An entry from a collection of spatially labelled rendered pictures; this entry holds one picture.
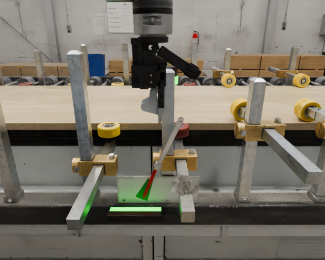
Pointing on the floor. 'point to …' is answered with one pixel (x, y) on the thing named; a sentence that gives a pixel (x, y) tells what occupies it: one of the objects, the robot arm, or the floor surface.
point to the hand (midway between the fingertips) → (162, 117)
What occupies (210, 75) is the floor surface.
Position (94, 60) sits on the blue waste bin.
